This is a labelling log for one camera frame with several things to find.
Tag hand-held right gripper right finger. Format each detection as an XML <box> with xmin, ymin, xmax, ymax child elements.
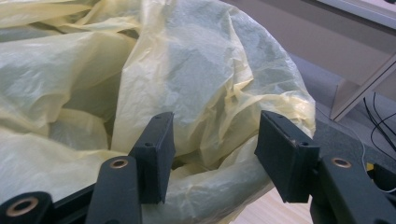
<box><xmin>254</xmin><ymin>110</ymin><xmax>321</xmax><ymax>203</ymax></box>

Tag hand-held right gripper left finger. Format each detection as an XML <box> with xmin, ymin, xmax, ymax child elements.
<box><xmin>128</xmin><ymin>111</ymin><xmax>176</xmax><ymax>205</ymax></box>

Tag black power cables bundle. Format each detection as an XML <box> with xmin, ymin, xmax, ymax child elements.
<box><xmin>362</xmin><ymin>91</ymin><xmax>396</xmax><ymax>162</ymax></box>

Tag yellow plastic garbage bag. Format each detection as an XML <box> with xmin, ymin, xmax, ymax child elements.
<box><xmin>0</xmin><ymin>0</ymin><xmax>317</xmax><ymax>224</ymax></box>

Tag dark grey trash bin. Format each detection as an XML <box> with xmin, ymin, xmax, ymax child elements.
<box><xmin>52</xmin><ymin>183</ymin><xmax>97</xmax><ymax>217</ymax></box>

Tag stand base with hazard tape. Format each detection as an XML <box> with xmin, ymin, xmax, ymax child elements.
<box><xmin>365</xmin><ymin>161</ymin><xmax>396</xmax><ymax>195</ymax></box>

